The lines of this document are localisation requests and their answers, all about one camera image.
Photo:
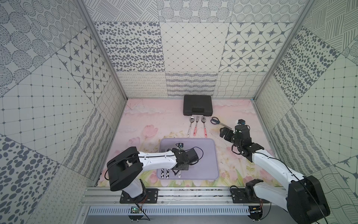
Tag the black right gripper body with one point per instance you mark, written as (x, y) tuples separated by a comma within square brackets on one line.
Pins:
[(230, 136)]

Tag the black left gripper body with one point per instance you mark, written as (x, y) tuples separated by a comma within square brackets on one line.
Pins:
[(173, 169)]

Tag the pink strawberry handle fork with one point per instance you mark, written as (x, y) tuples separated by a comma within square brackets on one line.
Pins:
[(195, 129)]

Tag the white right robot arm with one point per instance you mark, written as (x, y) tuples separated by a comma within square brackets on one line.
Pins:
[(301, 196)]

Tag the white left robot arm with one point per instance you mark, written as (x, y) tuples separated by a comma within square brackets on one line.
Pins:
[(124, 169)]

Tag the lilac plastic tray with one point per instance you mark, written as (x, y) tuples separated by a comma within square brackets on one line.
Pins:
[(207, 166)]

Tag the black plastic tool case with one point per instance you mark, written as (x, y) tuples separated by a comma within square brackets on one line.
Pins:
[(197, 105)]

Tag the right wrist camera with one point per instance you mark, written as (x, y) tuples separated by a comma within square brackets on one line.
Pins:
[(241, 122)]

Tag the blue handled scissors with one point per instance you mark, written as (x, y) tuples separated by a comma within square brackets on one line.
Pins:
[(216, 121)]

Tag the pink strawberry handle spoon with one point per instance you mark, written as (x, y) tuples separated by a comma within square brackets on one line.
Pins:
[(203, 120)]

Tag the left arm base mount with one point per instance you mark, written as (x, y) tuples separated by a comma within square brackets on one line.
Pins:
[(149, 195)]

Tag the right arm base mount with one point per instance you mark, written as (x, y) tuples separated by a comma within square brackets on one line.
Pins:
[(247, 194)]

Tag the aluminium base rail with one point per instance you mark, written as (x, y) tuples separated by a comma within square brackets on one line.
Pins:
[(172, 196)]

